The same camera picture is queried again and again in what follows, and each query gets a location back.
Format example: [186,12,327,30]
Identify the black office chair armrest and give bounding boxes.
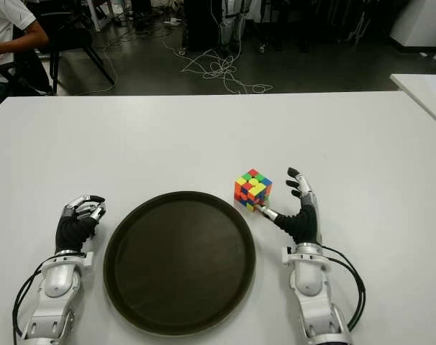
[0,60,53,96]

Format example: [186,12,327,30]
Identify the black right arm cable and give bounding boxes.
[322,246,367,331]

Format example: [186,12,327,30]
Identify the dark round plate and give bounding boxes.
[102,190,257,334]

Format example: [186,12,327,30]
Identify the multicoloured Rubik's cube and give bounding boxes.
[234,167,274,213]

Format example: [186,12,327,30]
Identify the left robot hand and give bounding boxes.
[55,195,106,253]

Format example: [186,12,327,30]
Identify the white desk frame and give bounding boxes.
[83,0,117,32]

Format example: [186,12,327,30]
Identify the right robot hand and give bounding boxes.
[258,167,324,249]

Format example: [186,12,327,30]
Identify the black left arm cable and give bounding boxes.
[12,257,57,341]

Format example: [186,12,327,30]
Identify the white pedestal box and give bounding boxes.
[389,0,436,48]

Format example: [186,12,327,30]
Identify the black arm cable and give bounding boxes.
[12,257,57,341]
[322,246,367,331]

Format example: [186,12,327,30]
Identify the black chair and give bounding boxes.
[34,10,117,95]

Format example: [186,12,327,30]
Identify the person in white shirt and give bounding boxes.
[0,0,50,116]

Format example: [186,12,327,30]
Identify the neighbouring white table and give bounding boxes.
[389,73,436,132]

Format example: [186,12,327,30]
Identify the black wheeled cabinet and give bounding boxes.
[183,0,226,51]

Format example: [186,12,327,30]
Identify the tangled white floor cable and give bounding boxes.
[160,35,275,95]

